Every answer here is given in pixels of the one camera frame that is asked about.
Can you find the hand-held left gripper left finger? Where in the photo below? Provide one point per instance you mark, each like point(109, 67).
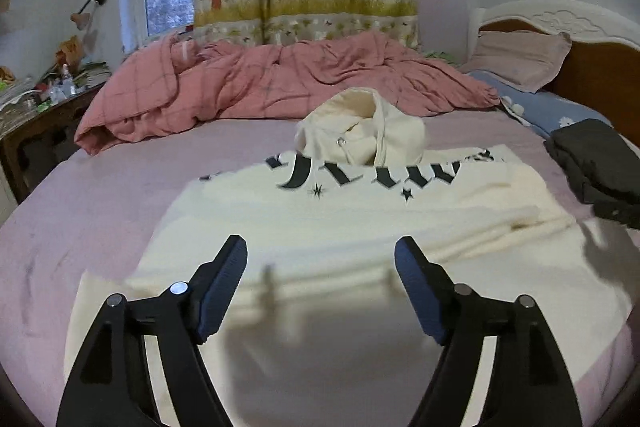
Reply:
point(222, 292)

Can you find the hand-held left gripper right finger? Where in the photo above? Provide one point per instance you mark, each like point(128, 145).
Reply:
point(420, 292)

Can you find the cream zip hoodie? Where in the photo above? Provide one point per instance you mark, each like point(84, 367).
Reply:
point(350, 217)

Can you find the dark grey folded garment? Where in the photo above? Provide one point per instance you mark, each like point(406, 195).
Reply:
point(595, 157)

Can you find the pink checked quilt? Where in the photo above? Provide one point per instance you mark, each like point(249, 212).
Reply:
point(275, 77)

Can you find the blue floral pillow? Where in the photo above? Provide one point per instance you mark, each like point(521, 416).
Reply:
point(550, 107)

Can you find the green patterned cloth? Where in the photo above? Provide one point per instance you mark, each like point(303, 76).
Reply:
point(440, 56)

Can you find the cluttered wooden side table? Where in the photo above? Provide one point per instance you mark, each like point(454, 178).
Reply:
point(30, 142)

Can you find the beige pillow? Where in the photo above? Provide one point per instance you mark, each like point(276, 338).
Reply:
point(520, 57)

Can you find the clear plastic bottle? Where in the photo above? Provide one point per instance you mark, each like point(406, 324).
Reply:
point(66, 79)

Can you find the white and wooden headboard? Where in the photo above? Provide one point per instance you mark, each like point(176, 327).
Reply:
point(600, 72)

